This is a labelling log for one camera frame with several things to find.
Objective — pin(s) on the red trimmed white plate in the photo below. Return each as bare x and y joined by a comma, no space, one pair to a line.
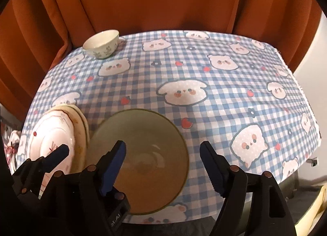
52,130

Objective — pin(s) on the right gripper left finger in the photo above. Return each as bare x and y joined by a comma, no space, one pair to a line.
107,168

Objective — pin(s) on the green leaf bowl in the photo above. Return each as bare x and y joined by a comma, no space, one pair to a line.
156,165

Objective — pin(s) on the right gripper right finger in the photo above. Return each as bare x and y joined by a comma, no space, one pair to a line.
269,213

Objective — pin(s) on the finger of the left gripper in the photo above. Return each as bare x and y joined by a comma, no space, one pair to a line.
43,164

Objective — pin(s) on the blue checkered bear tablecloth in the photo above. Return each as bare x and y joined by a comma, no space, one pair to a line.
232,91

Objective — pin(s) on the orange curtain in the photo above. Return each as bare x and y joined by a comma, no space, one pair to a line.
37,34

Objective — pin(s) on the white green pattern bowl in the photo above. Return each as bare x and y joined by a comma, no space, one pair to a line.
103,44

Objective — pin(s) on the pink clothes pile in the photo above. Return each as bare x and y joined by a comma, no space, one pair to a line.
11,149

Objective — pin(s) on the large yellow floral plate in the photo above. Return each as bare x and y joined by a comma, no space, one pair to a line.
81,134

